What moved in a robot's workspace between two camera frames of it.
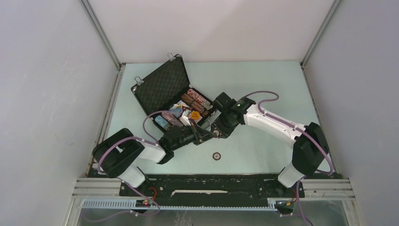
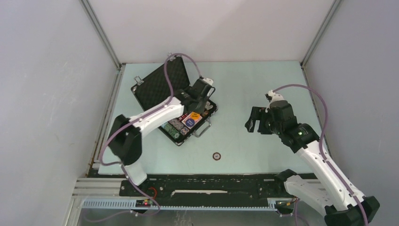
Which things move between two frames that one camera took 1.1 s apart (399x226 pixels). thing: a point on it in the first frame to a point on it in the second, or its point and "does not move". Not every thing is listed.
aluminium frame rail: x=97 y=188 does not move
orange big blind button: x=195 y=115 does not move
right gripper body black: x=224 y=125 to x=274 y=127
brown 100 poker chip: x=216 y=156 does not move
